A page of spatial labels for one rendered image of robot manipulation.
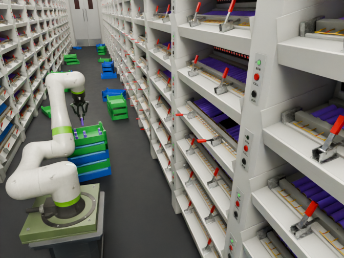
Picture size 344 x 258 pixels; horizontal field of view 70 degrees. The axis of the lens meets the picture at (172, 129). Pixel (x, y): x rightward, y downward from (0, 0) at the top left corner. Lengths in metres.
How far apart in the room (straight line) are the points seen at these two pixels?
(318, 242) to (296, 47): 0.41
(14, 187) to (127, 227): 0.73
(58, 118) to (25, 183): 0.54
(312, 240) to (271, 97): 0.33
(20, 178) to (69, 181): 0.20
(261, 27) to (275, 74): 0.11
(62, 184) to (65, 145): 0.42
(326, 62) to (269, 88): 0.15
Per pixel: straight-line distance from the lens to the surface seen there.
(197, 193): 1.32
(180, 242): 1.57
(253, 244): 0.88
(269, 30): 0.62
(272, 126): 0.65
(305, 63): 0.54
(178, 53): 1.24
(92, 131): 2.11
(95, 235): 1.29
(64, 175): 1.20
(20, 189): 1.24
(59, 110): 1.66
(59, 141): 1.61
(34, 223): 1.37
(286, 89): 0.65
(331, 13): 0.67
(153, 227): 1.65
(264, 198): 0.73
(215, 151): 0.91
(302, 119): 0.64
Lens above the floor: 1.22
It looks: 26 degrees down
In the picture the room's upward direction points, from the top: straight up
